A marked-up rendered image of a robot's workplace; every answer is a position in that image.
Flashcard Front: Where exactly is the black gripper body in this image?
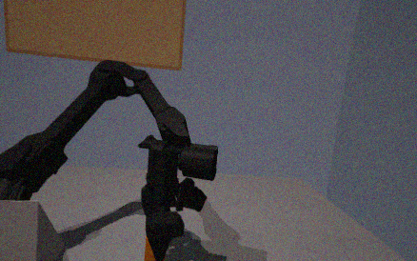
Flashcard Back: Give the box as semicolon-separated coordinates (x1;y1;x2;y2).
141;173;185;239

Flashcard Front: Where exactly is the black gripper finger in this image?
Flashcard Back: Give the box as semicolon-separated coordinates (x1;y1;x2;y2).
147;237;174;261
141;200;158;217

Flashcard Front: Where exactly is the orange knob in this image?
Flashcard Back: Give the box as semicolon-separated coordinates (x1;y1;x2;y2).
145;236;156;261

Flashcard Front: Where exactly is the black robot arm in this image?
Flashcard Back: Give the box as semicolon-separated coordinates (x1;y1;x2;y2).
0;60;218;212

